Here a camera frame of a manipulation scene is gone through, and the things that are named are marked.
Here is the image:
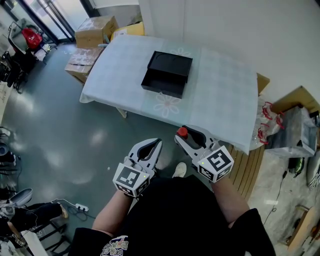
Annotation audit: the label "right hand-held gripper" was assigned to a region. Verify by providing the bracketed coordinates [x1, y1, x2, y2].
[174, 124, 235, 183]

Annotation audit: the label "black printed t-shirt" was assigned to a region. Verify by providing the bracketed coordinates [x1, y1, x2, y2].
[68, 174, 277, 256]

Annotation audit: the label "red-handled clear plastic bags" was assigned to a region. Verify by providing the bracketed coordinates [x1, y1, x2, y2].
[254, 101, 285, 146]

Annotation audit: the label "brown cardboard sheet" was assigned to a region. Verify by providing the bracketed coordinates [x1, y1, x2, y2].
[256, 72, 271, 95]

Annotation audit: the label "person's right forearm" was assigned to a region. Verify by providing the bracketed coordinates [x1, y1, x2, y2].
[211, 176, 251, 228]

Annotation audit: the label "small red bottle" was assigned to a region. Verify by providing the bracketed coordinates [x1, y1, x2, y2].
[176, 126, 198, 148]

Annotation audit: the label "black box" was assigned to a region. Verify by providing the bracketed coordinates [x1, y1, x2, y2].
[140, 50, 194, 99]

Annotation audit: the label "grey white sneaker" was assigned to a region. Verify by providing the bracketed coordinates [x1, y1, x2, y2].
[8, 188, 33, 207]

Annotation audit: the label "person's left forearm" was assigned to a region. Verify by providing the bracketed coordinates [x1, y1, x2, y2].
[92, 189, 136, 237]

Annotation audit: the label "large brown cardboard box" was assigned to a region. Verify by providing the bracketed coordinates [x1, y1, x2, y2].
[74, 15, 120, 50]

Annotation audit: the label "black green shoe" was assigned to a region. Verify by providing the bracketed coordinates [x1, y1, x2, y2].
[288, 156, 305, 177]

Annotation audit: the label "black framed glass door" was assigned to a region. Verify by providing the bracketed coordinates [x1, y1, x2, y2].
[4, 0, 98, 42]

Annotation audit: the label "light wooden board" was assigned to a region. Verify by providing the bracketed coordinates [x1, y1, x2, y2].
[287, 206, 317, 251]

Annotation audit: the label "taped flat cardboard box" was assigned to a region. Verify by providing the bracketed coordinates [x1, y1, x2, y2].
[64, 46, 105, 85]

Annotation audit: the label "wooden slatted board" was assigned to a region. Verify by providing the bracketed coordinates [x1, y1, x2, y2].
[226, 144, 266, 201]

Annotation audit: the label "person's right white shoe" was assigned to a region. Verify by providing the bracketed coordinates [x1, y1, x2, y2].
[172, 161, 188, 179]

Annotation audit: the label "black floor cable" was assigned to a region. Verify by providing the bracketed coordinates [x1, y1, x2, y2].
[263, 169, 288, 226]

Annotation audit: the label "teal plastic chair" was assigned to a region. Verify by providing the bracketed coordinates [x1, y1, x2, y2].
[98, 34, 111, 48]

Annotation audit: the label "light blue floral tablecloth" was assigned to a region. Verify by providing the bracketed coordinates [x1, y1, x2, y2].
[79, 34, 260, 156]

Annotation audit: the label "yellow cardboard box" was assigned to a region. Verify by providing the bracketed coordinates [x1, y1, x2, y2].
[110, 21, 146, 42]

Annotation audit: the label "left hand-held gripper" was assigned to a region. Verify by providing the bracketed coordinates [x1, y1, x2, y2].
[112, 137, 163, 198]

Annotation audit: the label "black white patterned bag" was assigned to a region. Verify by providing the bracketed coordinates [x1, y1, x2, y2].
[307, 154, 320, 188]

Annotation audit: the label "red bag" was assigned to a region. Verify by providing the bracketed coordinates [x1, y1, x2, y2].
[21, 27, 43, 50]

